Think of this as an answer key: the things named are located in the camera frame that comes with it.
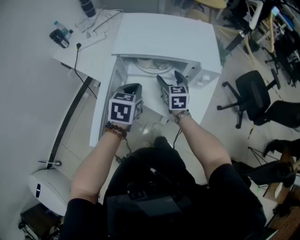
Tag black office chair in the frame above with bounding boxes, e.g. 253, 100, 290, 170
217, 68, 300, 129
232, 159, 297, 188

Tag clear plastic water bottle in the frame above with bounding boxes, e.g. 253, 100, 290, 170
53, 21, 70, 38

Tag round wooden table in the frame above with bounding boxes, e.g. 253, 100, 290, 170
187, 0, 227, 23

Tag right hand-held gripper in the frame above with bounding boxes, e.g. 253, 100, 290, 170
156, 70, 190, 115

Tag white microwave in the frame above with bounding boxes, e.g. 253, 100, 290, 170
90, 12, 222, 147

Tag tall black bottle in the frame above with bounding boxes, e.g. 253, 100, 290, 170
79, 0, 97, 18

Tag black floor box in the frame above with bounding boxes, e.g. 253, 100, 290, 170
20, 202, 64, 240

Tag black power cable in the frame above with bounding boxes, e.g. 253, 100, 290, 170
74, 43, 98, 99

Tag person's black clothing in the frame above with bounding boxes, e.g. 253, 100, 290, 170
58, 135, 268, 240

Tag green potted plant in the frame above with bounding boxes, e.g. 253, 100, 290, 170
217, 37, 233, 68

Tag white power strip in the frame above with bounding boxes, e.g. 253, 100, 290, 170
78, 32, 107, 50

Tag white chair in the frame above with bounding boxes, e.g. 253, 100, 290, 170
248, 0, 264, 30

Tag person's left forearm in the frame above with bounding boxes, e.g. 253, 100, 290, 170
70, 127, 128, 204

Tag silver wristwatch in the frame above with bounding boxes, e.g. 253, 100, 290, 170
174, 110, 192, 124

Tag brown wooden table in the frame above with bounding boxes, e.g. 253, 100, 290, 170
263, 145, 300, 203

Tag brown bead bracelet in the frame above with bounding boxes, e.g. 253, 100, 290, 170
105, 121, 128, 141

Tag black chest pack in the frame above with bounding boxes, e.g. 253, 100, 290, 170
106, 185, 188, 218

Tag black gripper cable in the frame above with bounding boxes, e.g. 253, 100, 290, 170
114, 138, 132, 162
173, 127, 182, 148

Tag white round air purifier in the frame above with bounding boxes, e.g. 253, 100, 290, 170
28, 168, 72, 216

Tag black flask with label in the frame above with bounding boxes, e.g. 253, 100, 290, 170
49, 29, 70, 49

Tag person's right forearm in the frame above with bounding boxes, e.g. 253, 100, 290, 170
178, 116, 233, 182

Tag black tripod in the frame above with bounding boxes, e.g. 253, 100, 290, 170
248, 146, 279, 165

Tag tangle of white cables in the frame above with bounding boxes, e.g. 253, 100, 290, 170
75, 8, 124, 36

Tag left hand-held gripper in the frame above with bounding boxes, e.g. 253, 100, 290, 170
107, 83, 144, 132

